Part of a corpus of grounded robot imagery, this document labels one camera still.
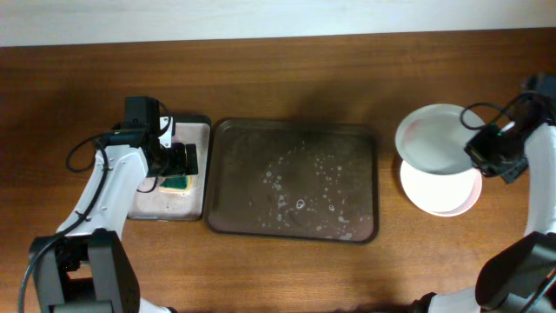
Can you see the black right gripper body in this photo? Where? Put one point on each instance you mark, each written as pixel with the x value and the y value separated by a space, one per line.
pixel 494 153

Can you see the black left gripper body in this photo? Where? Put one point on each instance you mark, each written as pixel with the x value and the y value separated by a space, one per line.
pixel 175 162

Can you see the green and yellow sponge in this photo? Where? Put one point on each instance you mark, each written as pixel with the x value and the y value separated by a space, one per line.
pixel 175 184

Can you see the pale green plate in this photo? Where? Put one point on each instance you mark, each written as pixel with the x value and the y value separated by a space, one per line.
pixel 432 139

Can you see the pink plate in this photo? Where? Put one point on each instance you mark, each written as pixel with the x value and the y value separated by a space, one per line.
pixel 441 195

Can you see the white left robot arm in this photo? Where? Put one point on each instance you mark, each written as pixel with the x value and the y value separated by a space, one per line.
pixel 83 267

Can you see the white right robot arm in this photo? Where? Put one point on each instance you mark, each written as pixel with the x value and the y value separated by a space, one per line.
pixel 521 278

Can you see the black tray with soapy water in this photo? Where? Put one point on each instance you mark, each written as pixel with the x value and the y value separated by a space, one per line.
pixel 152 204

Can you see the dark brown serving tray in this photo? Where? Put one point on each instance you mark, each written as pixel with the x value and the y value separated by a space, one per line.
pixel 304 181

